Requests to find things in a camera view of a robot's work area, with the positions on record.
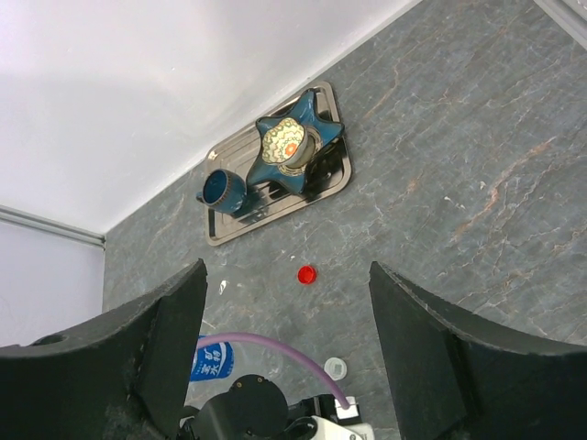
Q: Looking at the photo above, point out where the blue ceramic cup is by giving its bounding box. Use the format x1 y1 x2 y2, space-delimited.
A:
196 169 248 215

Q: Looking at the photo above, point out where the labelled clear water bottle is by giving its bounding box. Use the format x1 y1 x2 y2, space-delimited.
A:
185 343 236 406

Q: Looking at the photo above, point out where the patterned small bowl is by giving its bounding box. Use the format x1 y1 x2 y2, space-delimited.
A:
261 117 308 166

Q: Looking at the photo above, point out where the blue star-shaped plate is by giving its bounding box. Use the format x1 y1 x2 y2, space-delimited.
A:
246 89 344 194

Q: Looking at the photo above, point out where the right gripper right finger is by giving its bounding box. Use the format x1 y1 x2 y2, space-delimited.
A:
369 261 586 439

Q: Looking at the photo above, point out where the red bottle cap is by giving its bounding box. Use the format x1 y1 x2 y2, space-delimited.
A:
297 265 317 285

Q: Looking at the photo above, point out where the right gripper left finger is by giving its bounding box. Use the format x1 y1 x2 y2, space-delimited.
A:
1 260 207 439

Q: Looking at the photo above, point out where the white bottle cap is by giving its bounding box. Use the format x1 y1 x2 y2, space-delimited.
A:
324 357 348 381

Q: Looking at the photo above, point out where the metal tray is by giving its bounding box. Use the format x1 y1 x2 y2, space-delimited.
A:
203 80 354 248

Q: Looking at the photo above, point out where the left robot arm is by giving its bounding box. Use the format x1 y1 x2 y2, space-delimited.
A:
176 375 375 440

